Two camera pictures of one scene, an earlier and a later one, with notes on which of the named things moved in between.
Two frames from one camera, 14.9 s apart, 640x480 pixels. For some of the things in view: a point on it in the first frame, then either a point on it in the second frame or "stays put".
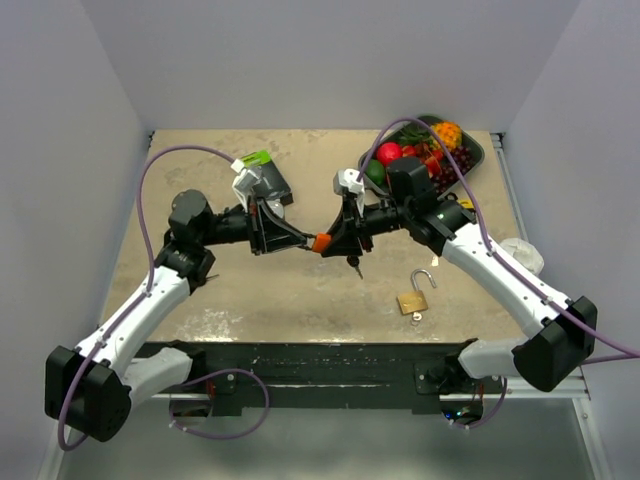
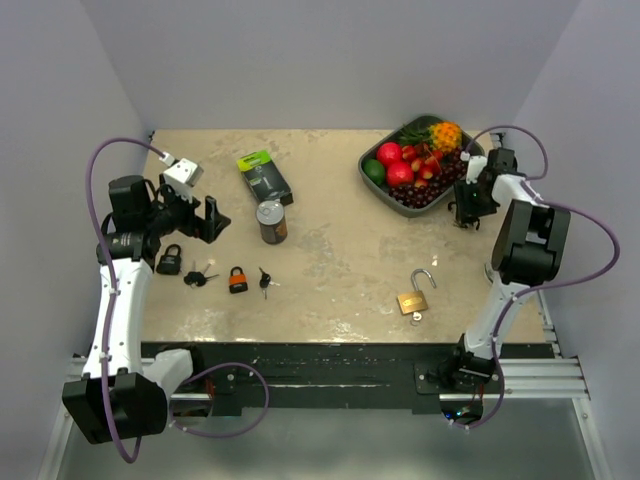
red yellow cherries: (431, 157) stays put
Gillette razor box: (272, 183) stays put
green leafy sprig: (414, 133) stays put
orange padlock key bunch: (354, 260) → (265, 281)
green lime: (375, 171) stays put
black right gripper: (350, 232) → (466, 207)
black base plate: (327, 373) stays put
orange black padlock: (322, 242) → (238, 282)
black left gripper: (260, 218) → (197, 227)
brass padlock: (415, 301) stays put
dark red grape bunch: (448, 175) stays put
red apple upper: (388, 152) stays put
